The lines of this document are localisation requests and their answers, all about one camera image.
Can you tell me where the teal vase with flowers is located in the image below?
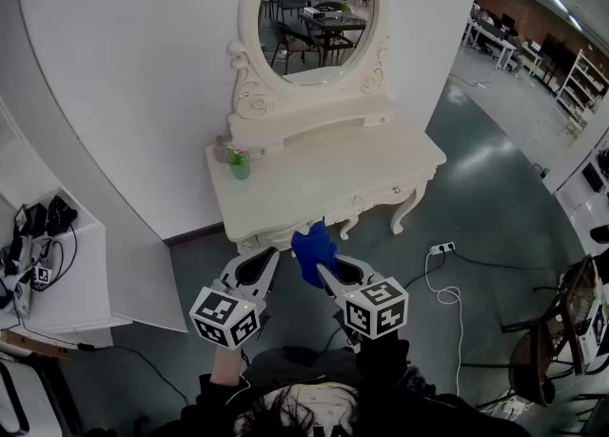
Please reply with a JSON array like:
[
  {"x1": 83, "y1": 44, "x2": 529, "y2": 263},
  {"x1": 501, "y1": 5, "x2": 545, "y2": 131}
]
[{"x1": 213, "y1": 133, "x2": 251, "y2": 182}]

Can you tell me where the black electronic box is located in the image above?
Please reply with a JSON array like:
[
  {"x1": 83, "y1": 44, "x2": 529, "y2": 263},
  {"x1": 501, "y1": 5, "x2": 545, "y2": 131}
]
[{"x1": 45, "y1": 194, "x2": 80, "y2": 237}]

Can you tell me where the white work desk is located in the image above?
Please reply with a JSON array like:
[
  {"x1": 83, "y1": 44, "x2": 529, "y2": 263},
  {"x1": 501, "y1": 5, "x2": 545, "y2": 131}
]
[{"x1": 554, "y1": 128, "x2": 609, "y2": 255}]

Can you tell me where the person's black jacket torso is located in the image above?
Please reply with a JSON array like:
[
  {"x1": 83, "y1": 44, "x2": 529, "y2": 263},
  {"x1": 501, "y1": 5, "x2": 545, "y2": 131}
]
[{"x1": 156, "y1": 344, "x2": 529, "y2": 437}]

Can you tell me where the white cable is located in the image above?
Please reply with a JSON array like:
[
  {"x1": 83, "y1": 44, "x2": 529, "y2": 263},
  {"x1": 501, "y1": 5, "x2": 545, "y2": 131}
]
[{"x1": 424, "y1": 251, "x2": 464, "y2": 398}]

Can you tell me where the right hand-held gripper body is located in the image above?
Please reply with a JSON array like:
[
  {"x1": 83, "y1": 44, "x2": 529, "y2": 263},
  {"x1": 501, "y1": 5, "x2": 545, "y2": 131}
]
[{"x1": 340, "y1": 276, "x2": 409, "y2": 353}]

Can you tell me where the row of office desks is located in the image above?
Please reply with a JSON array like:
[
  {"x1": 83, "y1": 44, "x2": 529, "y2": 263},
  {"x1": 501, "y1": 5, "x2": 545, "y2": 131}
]
[{"x1": 463, "y1": 13, "x2": 520, "y2": 72}]

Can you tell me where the white seat with black stripe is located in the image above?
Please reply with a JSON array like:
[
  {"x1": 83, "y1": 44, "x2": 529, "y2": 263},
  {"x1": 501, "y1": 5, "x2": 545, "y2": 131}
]
[{"x1": 0, "y1": 358, "x2": 30, "y2": 437}]

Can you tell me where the blue cloth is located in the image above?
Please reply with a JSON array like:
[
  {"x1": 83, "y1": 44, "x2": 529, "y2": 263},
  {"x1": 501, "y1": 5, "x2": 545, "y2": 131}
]
[{"x1": 290, "y1": 218, "x2": 340, "y2": 290}]

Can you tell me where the black floor cable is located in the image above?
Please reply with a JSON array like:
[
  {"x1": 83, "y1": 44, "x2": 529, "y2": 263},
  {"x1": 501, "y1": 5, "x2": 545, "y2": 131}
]
[{"x1": 75, "y1": 342, "x2": 191, "y2": 406}]

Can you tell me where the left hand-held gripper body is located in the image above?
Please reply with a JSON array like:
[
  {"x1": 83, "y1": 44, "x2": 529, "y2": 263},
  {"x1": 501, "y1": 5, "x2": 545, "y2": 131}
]
[{"x1": 188, "y1": 276, "x2": 267, "y2": 351}]

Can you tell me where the white carved oval mirror unit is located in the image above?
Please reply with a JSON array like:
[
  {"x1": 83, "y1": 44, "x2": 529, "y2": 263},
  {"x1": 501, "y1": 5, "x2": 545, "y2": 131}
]
[{"x1": 226, "y1": 0, "x2": 399, "y2": 150}]

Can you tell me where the white dressing table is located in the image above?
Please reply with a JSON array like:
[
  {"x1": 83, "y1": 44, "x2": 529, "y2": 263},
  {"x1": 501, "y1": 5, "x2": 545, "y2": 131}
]
[{"x1": 205, "y1": 113, "x2": 448, "y2": 255}]

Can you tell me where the black framed display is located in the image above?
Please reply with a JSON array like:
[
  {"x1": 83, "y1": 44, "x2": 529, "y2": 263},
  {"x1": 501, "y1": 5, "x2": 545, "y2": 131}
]
[{"x1": 12, "y1": 204, "x2": 32, "y2": 239}]

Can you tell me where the gray spare gripper device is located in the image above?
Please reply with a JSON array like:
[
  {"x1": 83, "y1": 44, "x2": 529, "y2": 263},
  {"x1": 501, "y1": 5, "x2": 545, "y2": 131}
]
[{"x1": 11, "y1": 234, "x2": 53, "y2": 320}]

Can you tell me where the white side desk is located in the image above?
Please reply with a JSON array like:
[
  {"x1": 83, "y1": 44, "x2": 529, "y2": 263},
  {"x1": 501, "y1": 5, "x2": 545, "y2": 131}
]
[{"x1": 0, "y1": 187, "x2": 115, "y2": 348}]

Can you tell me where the person's right forearm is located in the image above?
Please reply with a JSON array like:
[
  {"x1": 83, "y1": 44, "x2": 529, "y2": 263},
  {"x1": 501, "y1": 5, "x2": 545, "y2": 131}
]
[{"x1": 356, "y1": 333, "x2": 413, "y2": 398}]

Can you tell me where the wicker chair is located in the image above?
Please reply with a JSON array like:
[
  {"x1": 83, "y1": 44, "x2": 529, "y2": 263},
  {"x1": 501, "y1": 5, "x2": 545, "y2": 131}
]
[{"x1": 501, "y1": 253, "x2": 601, "y2": 408}]

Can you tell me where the person's left forearm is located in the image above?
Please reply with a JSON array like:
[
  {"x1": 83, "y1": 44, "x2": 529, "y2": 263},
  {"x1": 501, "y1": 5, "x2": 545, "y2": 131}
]
[{"x1": 207, "y1": 343, "x2": 248, "y2": 388}]

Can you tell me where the white shelf rack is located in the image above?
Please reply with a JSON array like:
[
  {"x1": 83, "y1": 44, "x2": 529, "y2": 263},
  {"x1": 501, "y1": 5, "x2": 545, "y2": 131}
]
[{"x1": 554, "y1": 48, "x2": 609, "y2": 139}]

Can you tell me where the black power cable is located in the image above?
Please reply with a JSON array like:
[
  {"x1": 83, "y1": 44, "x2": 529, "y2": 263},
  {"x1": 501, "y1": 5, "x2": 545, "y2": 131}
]
[{"x1": 449, "y1": 251, "x2": 572, "y2": 274}]

